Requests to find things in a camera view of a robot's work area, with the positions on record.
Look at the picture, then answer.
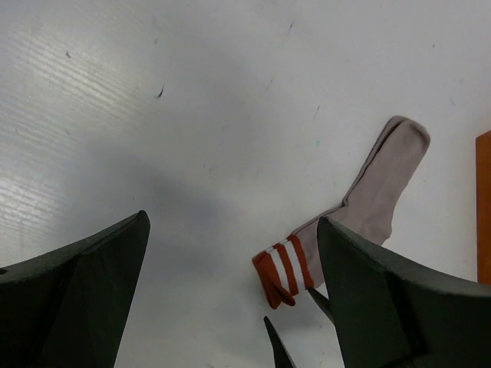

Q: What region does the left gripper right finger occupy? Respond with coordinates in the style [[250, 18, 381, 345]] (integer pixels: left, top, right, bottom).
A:
[[318, 218, 490, 367]]

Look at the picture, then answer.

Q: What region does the beige sock with red stripes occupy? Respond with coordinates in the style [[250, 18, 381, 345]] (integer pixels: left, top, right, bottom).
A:
[[252, 116, 430, 309]]

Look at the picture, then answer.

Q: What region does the orange compartment tray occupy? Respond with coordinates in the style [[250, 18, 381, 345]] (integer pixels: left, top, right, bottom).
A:
[[476, 131, 491, 284]]

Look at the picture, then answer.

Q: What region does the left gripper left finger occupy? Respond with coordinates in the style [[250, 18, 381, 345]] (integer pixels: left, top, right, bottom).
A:
[[1, 211, 150, 367]]

